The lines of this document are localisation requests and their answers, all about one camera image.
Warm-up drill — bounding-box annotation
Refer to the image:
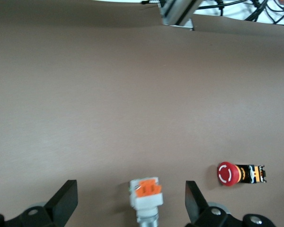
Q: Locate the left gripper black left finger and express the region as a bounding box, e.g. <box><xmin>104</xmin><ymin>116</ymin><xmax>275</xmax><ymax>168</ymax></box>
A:
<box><xmin>3</xmin><ymin>179</ymin><xmax>79</xmax><ymax>227</ymax></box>

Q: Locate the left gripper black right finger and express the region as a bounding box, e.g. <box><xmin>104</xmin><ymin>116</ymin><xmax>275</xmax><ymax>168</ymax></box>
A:
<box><xmin>185</xmin><ymin>180</ymin><xmax>244</xmax><ymax>227</ymax></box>

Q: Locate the white orange push button switch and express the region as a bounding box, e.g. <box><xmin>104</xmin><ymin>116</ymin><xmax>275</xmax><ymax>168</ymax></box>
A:
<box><xmin>129</xmin><ymin>177</ymin><xmax>164</xmax><ymax>224</ymax></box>

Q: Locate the red emergency button orange body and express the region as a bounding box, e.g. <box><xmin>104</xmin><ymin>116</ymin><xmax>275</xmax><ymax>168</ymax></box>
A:
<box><xmin>216</xmin><ymin>161</ymin><xmax>268</xmax><ymax>187</ymax></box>

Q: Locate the brown table cover sheet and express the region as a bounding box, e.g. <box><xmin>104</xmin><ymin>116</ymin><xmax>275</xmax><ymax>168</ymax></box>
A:
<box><xmin>0</xmin><ymin>0</ymin><xmax>284</xmax><ymax>227</ymax></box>

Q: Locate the aluminium profile beam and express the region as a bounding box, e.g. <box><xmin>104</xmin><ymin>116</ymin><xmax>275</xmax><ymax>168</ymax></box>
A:
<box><xmin>157</xmin><ymin>0</ymin><xmax>202</xmax><ymax>31</ymax></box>

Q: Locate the black floor cable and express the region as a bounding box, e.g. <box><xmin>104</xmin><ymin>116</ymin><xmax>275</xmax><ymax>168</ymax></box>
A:
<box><xmin>245</xmin><ymin>0</ymin><xmax>284</xmax><ymax>26</ymax></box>
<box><xmin>195</xmin><ymin>0</ymin><xmax>251</xmax><ymax>11</ymax></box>

